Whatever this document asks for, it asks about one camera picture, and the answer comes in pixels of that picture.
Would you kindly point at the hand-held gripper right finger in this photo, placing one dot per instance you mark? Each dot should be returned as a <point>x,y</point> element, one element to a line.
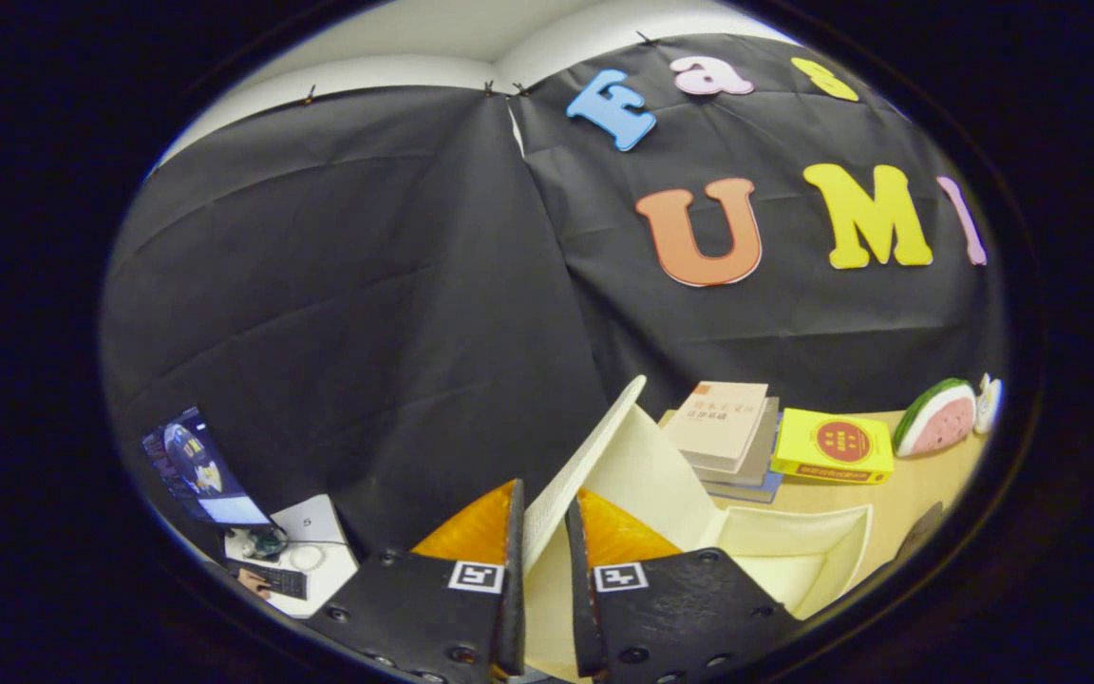
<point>670,617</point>

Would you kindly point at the computer monitor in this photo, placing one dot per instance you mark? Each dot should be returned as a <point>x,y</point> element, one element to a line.
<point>196,465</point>

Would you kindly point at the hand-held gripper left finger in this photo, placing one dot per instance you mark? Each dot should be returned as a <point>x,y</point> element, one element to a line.
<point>433,617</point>

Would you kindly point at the black keyboard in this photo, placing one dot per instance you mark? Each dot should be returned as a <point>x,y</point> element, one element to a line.
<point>276,579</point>

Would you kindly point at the white plush toy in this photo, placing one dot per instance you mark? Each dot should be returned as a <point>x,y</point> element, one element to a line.
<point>989,404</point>

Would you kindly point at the watermelon slice plush toy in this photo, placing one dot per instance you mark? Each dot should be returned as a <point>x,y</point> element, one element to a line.
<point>936,423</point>

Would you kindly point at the grey book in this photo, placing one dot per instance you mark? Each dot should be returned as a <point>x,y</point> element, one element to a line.
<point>763,458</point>

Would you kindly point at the yellow book with red circle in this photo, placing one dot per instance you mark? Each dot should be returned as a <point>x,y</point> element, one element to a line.
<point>832,446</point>

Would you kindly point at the beige storage box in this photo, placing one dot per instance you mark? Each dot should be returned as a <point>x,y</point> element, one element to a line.
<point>651,475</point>

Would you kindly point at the blue book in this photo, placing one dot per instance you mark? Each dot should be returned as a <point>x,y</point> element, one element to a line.
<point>746,492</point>

